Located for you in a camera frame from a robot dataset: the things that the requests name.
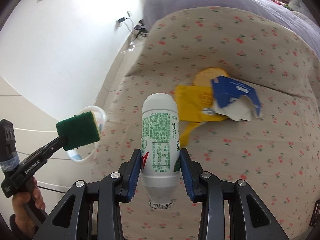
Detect round yellow cracker piece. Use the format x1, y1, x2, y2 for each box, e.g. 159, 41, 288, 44
193, 67, 229, 87

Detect blue biscuit box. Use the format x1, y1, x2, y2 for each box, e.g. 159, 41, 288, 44
211, 76, 262, 121

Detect purple quilt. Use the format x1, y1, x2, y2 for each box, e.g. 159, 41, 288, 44
143, 0, 319, 55

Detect green yellow sponge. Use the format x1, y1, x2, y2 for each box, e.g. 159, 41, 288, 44
56, 112, 99, 151

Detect black device on floor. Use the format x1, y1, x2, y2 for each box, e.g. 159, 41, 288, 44
134, 19, 149, 38

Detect yellow snack wrapper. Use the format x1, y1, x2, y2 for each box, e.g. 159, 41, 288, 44
174, 84, 229, 147

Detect person's left hand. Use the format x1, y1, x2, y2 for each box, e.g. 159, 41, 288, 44
11, 176, 47, 238

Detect wall charger with cable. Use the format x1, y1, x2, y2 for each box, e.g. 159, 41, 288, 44
116, 17, 132, 33

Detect white cartoon trash bin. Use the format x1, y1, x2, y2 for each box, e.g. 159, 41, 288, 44
67, 106, 107, 165

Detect white plastic drink bottle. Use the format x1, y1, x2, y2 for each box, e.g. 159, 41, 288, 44
141, 93, 180, 209

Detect cherry print bed sheet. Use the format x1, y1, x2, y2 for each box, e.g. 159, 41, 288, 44
91, 7, 319, 239

